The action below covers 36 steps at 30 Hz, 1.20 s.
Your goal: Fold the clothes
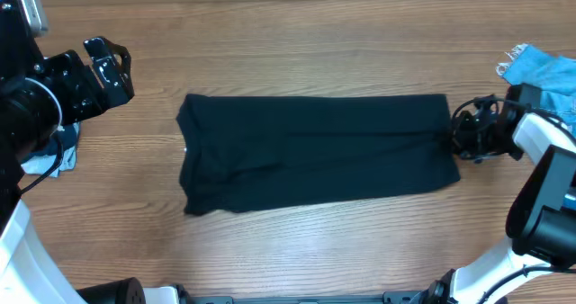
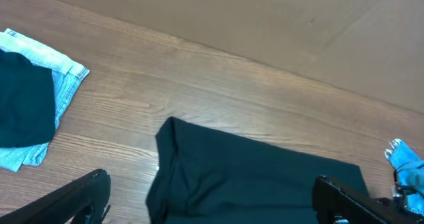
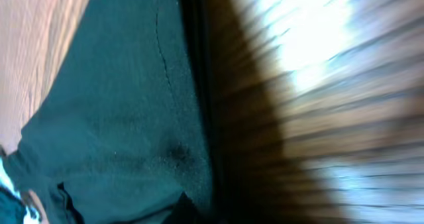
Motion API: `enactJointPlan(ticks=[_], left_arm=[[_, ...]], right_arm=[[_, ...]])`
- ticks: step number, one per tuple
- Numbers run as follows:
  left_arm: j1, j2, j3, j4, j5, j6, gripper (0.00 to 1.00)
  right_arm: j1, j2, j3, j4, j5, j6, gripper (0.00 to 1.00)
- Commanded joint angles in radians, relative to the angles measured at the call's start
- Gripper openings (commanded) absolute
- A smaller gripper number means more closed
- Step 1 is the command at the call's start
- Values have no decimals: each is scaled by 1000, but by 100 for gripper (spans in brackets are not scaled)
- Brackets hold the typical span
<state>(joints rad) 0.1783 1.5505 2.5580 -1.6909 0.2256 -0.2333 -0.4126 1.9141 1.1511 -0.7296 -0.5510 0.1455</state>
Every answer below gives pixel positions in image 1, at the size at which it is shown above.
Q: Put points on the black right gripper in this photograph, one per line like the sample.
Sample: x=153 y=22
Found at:
x=497 y=127

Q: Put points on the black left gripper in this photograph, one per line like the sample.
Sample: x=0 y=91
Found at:
x=88 y=83

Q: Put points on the black t-shirt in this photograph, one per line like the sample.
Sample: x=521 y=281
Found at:
x=250 y=153

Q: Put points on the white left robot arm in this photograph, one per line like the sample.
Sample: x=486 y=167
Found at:
x=38 y=95

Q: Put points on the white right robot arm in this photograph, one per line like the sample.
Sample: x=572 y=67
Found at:
x=540 y=226

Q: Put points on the blue denim jeans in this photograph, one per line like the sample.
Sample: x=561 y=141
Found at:
x=554 y=75

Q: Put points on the folded navy garment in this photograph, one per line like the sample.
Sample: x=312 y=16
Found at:
x=68 y=138

